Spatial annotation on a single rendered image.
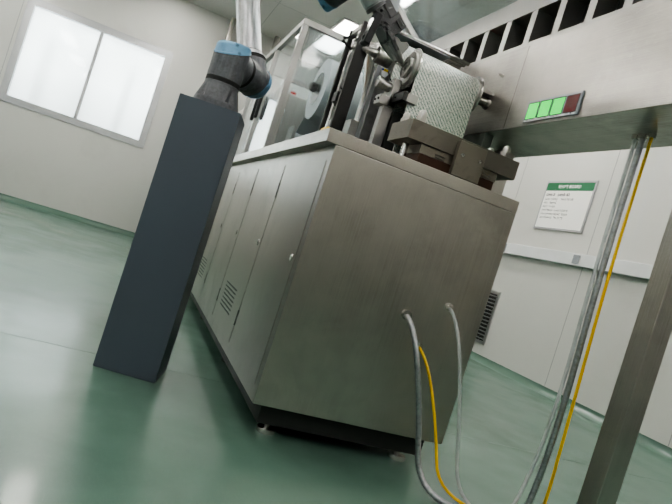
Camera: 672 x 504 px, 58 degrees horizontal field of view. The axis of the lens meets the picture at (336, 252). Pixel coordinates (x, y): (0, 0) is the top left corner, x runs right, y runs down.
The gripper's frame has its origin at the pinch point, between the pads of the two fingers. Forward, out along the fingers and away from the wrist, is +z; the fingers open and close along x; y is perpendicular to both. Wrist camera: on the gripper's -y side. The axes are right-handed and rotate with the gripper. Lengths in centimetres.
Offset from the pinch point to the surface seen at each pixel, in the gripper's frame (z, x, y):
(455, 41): 7, 43, 50
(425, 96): 13.9, -8.2, -0.9
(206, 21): -129, 547, 80
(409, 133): 18.2, -27.8, -21.2
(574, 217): 194, 220, 187
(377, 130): 15.8, -0.1, -18.6
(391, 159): 21, -34, -33
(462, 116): 26.5, -8.2, 8.0
